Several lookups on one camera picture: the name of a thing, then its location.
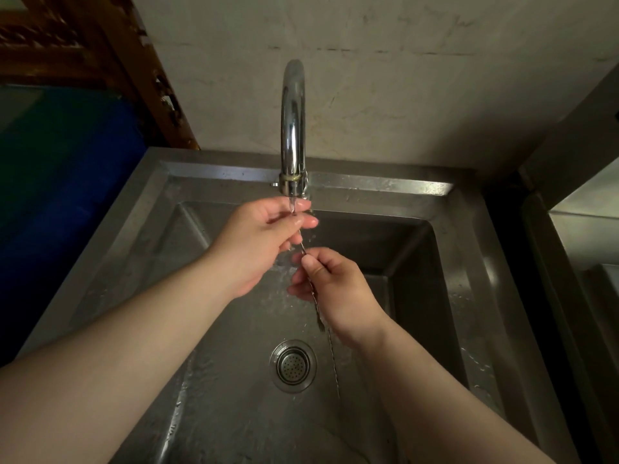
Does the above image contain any chrome gooseneck faucet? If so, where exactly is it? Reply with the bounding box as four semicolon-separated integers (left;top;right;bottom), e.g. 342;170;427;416
271;59;310;199

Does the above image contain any steel counter unit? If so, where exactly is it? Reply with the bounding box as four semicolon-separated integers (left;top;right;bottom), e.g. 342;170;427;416
518;63;619;464

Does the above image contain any person's right forearm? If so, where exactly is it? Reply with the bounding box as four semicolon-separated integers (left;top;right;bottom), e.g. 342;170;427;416
359;318;558;464

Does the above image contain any blue plastic sheet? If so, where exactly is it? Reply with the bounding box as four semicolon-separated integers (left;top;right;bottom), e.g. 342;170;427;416
0;84;149;368

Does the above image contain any person's right hand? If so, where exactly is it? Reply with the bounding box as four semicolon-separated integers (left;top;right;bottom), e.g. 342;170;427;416
287;247;390;352

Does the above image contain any carved dark wooden frame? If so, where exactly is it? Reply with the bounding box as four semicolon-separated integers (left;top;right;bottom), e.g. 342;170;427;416
0;0;201;151

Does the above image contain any round metal drain strainer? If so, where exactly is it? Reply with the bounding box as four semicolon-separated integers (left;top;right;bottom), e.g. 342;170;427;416
269;339;318;394

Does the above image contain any person's left hand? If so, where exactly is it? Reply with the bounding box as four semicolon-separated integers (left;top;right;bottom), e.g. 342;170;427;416
208;196;319;301

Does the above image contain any person's left forearm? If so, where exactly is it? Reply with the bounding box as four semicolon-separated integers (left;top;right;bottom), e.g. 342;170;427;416
0;250;239;464

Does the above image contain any stainless steel sink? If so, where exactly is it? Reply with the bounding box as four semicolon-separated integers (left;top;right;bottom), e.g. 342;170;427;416
17;147;581;464

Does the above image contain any thin twisted metal bar spoon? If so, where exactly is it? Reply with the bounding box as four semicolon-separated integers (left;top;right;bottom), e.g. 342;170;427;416
289;200;342;401

